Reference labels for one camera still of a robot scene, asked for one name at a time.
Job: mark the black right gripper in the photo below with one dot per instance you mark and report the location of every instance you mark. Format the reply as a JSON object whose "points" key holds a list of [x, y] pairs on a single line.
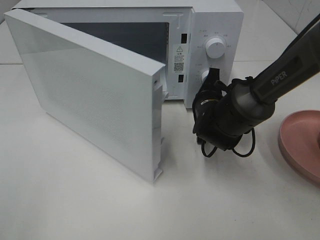
{"points": [[205, 127]]}

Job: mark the pink round plate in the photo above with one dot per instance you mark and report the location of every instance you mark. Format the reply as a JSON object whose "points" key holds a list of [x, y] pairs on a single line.
{"points": [[299, 143]]}

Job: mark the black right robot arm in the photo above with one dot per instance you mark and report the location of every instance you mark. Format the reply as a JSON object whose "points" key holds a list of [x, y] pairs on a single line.
{"points": [[225, 116]]}

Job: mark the lower white microwave knob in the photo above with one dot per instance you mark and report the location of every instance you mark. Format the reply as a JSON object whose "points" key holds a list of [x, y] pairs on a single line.
{"points": [[204, 75]]}

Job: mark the white microwave knob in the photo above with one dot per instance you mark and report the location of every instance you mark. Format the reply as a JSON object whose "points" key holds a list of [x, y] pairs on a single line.
{"points": [[204, 75], [215, 47]]}

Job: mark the upper white microwave knob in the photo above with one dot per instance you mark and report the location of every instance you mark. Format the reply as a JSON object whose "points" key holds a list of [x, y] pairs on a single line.
{"points": [[215, 47]]}

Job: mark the white microwave oven body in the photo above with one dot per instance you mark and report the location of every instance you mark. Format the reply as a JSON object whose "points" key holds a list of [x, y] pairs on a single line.
{"points": [[173, 32]]}

